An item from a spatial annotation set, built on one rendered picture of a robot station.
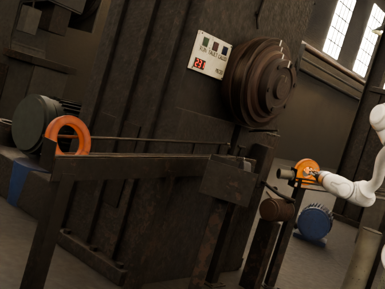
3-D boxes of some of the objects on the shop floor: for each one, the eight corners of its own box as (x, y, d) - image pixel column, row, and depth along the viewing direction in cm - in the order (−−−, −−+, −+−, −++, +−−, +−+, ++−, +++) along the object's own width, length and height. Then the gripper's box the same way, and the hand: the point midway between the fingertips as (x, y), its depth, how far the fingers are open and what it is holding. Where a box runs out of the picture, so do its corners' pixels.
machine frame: (34, 228, 279) (122, -89, 264) (162, 226, 364) (234, -14, 349) (120, 288, 234) (232, -90, 220) (243, 269, 319) (330, -4, 305)
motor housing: (232, 284, 286) (261, 194, 281) (252, 280, 303) (279, 195, 298) (251, 295, 278) (281, 202, 273) (271, 290, 295) (299, 203, 291)
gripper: (312, 182, 275) (293, 171, 298) (332, 187, 279) (311, 176, 302) (317, 169, 274) (297, 159, 297) (337, 175, 278) (316, 164, 301)
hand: (307, 169), depth 296 cm, fingers closed, pressing on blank
